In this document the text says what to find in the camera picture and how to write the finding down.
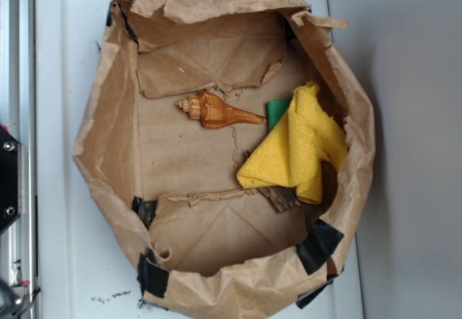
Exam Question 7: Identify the brown spiral conch shell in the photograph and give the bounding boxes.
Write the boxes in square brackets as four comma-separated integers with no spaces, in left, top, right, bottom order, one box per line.
[176,90,267,129]

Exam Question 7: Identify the green flat block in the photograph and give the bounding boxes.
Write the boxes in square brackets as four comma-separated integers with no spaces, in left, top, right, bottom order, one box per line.
[266,99,291,131]

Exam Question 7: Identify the brown bark wood piece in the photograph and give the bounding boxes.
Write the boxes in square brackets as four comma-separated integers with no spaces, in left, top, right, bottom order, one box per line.
[258,186,300,213]

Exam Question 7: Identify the yellow microfibre cloth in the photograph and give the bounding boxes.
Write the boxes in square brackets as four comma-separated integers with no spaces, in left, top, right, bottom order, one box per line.
[237,82,349,204]

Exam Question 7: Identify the brown paper bag liner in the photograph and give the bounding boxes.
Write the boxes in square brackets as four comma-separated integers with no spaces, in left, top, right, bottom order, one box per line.
[73,0,375,318]

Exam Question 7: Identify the white plastic tray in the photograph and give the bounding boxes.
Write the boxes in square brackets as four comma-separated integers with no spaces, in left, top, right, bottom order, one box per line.
[33,0,365,319]

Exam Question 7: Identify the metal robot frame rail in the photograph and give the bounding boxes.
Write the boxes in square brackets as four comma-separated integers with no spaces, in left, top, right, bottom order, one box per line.
[1,0,40,318]

